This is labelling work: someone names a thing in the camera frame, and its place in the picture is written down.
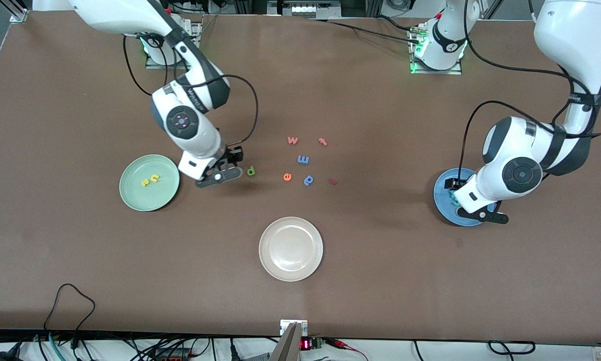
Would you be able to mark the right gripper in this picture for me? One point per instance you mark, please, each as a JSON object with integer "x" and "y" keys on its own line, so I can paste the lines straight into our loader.
{"x": 232, "y": 156}

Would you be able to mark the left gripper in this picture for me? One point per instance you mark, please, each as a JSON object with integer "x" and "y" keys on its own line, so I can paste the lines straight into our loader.
{"x": 451, "y": 184}

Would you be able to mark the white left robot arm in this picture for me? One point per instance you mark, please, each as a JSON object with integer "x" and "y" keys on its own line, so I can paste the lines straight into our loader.
{"x": 571, "y": 30}

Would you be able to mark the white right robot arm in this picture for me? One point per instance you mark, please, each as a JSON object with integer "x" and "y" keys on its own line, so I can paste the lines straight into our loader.
{"x": 115, "y": 12}

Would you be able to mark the blue plate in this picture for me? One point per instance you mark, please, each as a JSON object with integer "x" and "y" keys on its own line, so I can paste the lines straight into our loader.
{"x": 440, "y": 193}

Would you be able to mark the blue letter m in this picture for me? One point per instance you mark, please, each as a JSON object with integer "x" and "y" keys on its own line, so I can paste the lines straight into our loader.
{"x": 303, "y": 159}

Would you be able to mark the blue letter a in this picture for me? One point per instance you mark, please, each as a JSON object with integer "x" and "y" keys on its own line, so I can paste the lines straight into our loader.
{"x": 308, "y": 180}

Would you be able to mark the green plate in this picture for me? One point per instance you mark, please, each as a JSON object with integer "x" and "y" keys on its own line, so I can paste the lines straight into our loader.
{"x": 149, "y": 198}

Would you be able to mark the beige plate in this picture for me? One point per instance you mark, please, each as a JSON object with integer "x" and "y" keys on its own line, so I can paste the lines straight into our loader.
{"x": 291, "y": 249}

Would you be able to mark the grey control box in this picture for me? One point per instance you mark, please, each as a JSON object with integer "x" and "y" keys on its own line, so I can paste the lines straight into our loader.
{"x": 303, "y": 9}

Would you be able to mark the red clip lead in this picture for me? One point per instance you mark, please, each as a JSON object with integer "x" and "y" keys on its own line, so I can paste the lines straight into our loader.
{"x": 340, "y": 344}

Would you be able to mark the small red display module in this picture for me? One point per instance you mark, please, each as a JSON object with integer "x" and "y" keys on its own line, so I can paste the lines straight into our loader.
{"x": 306, "y": 344}

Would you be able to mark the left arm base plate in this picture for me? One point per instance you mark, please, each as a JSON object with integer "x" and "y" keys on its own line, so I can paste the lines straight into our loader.
{"x": 453, "y": 71}

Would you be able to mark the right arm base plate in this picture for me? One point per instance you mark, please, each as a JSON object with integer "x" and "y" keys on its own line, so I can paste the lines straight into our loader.
{"x": 198, "y": 30}

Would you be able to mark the grey metal camera mount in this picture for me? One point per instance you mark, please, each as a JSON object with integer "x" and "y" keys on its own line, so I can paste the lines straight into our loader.
{"x": 290, "y": 341}

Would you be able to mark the aluminium frame bracket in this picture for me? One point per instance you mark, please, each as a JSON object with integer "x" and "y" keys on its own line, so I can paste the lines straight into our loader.
{"x": 18, "y": 16}

